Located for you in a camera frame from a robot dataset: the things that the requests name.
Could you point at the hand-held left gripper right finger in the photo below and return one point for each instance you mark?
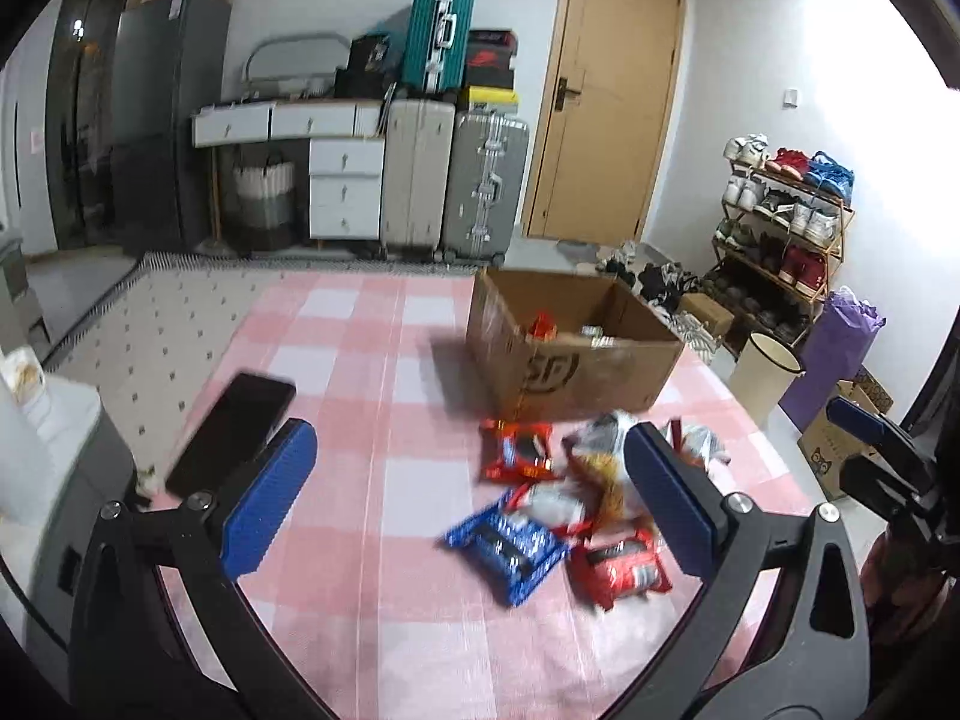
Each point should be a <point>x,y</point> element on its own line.
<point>667,502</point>

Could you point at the yellow shoe box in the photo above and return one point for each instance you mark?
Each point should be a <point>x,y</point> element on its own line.
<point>487,99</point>

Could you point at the beige suitcase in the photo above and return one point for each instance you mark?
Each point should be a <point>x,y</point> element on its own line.
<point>416,172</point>

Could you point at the white and orange chips bag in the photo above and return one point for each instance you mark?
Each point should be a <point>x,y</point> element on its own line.
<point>600,465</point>

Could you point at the white plastic container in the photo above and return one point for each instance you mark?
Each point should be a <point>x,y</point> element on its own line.
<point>37,435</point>

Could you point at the grey door mat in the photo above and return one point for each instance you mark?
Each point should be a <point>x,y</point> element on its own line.
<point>579,249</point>

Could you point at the cream dotted rug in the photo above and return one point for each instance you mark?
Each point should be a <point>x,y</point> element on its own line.
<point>172,322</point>

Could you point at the teal suitcase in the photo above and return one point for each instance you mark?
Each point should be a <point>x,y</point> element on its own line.
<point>439,34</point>

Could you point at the black shoe box red lid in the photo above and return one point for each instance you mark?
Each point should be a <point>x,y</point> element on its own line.
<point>491,40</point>

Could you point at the wooden door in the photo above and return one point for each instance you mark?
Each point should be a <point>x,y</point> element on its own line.
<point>607,90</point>

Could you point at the red and white snack packet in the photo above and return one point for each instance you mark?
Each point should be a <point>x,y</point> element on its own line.
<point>619,574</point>

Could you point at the pink checked tablecloth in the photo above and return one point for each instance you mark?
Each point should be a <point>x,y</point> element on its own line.
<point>390,465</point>

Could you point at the white trash bin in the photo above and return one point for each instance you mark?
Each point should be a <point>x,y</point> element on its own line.
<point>765,382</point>

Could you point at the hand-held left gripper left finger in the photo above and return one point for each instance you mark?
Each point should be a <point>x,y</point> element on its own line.
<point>270,499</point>

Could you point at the black smartphone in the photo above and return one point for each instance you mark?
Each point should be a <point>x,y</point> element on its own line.
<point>229,431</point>

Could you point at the small brown cardboard box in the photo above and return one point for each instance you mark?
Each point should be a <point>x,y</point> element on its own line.
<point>709,313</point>

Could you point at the white desk with drawers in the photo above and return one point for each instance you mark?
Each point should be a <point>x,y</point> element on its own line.
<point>341,165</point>

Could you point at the black printed box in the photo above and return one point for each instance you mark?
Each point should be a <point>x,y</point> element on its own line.
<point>371,64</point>

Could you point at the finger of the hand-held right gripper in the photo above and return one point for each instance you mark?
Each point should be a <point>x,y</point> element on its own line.
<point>885,487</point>
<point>862,424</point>

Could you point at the white snack packet red ends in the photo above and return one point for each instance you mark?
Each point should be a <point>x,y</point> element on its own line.
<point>551,504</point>

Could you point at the wooden shoe rack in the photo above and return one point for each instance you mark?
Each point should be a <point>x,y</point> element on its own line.
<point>836,247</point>

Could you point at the red chocolate cookie packet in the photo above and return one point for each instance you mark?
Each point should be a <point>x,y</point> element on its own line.
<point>519,454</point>

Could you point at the clear purple-edged snack packet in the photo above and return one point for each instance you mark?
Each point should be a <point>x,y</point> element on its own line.
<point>705,444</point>

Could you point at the blue cookie packet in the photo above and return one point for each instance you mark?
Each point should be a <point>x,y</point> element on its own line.
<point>504,549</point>

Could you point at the pile of scattered shoes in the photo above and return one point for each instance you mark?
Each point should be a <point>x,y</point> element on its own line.
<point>656,277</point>

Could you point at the dark grey refrigerator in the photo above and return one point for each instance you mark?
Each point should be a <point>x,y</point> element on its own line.
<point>150,120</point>

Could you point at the grey and white laundry basket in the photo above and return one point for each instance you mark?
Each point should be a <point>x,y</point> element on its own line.
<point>261,199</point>

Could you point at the cat print cardboard box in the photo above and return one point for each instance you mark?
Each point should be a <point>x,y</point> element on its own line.
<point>829,457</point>

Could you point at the silver grey suitcase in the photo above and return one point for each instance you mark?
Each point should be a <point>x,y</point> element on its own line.
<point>484,187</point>

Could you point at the black shoe box red logo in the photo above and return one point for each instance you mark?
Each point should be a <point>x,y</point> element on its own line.
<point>489,69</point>

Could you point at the purple paper bag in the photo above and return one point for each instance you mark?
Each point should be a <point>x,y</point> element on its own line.
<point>832,360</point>

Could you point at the arched metal-framed mirror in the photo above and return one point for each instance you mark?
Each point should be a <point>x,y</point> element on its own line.
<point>296,60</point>

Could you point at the rows of assorted shoes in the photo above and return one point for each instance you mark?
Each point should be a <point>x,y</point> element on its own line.
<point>795,202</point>

